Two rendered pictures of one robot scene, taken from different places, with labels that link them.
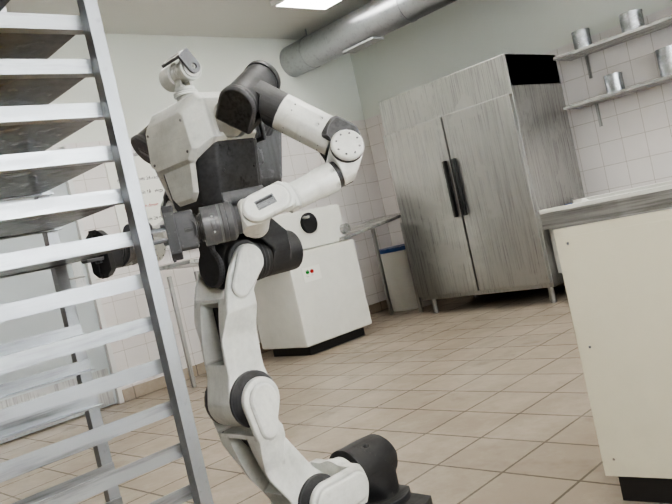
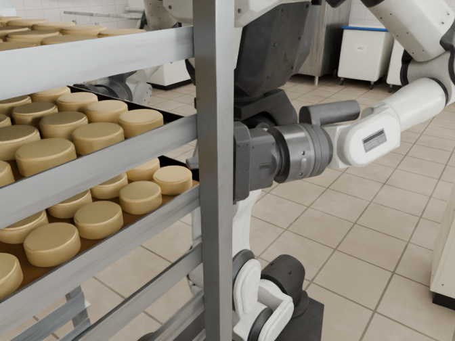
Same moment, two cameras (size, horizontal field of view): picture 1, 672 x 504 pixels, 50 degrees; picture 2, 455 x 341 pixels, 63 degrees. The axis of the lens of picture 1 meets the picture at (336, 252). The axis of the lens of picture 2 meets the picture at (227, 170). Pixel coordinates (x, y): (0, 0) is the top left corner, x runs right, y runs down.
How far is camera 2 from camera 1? 122 cm
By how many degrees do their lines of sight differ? 27
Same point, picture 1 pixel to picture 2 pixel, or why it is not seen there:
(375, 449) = (296, 275)
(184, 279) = (82, 21)
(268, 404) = (254, 286)
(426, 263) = not seen: hidden behind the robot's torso
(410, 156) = not seen: outside the picture
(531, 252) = (313, 52)
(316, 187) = (419, 117)
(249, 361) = (240, 243)
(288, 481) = (245, 325)
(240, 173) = (286, 48)
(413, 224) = not seen: hidden behind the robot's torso
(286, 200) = (397, 140)
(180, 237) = (251, 176)
